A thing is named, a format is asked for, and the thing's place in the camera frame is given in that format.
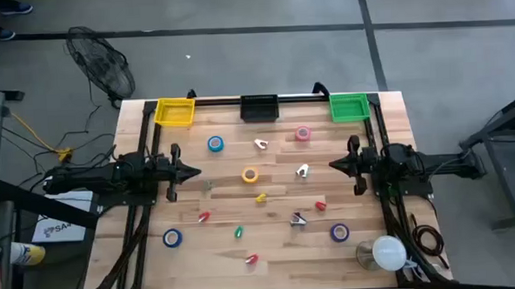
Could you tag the white printed sheet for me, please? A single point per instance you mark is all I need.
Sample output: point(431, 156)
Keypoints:
point(61, 227)

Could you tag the white staple remover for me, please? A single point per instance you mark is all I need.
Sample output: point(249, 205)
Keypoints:
point(302, 170)

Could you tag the yellow white spray can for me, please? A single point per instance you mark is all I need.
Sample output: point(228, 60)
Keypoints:
point(27, 254)

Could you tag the dark blue tape roll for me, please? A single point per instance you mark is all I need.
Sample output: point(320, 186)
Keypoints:
point(165, 238)

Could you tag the black staple remover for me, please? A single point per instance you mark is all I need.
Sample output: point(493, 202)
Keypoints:
point(297, 220)

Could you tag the white globe lamp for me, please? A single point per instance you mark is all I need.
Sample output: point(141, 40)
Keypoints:
point(388, 253)

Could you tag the green plastic basket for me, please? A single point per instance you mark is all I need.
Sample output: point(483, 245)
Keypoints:
point(349, 107)

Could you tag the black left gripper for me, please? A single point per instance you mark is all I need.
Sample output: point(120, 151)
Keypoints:
point(171, 172)

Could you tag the red mini stapler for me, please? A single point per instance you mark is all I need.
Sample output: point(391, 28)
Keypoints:
point(204, 216)
point(320, 206)
point(251, 259)

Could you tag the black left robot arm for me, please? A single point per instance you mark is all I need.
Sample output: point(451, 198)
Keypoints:
point(93, 175)

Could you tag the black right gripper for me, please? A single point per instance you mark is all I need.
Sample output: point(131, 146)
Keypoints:
point(359, 164)

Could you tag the black plastic basket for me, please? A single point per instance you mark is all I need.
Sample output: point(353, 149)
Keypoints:
point(259, 108)

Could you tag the person's blue shoe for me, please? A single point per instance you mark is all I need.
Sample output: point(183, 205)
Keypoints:
point(14, 8)
point(2, 34)

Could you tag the green mini stapler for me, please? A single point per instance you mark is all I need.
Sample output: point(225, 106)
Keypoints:
point(238, 232)

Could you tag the purple tape roll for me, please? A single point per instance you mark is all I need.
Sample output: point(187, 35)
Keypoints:
point(333, 232)

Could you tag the yellow mini stapler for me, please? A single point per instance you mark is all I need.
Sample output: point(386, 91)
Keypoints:
point(261, 198)

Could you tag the yellow plastic basket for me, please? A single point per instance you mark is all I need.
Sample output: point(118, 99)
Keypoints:
point(174, 112)

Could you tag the yellow tape roll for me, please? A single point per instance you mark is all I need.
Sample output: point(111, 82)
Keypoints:
point(244, 174)

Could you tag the black frame clamp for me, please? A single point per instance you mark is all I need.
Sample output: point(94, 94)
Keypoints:
point(321, 88)
point(191, 94)

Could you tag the pink tape roll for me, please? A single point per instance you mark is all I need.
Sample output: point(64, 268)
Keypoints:
point(297, 133)

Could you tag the black diagonal stand bar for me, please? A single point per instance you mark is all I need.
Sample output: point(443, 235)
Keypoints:
point(47, 203)

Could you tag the light blue tape roll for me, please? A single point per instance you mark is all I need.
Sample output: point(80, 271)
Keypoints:
point(210, 144)

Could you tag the pink staple remover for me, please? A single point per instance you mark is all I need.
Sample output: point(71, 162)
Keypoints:
point(260, 144)

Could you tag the black floor fan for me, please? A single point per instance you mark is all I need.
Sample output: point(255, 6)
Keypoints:
point(101, 64)

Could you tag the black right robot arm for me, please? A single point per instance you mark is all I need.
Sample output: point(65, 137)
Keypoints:
point(437, 163)

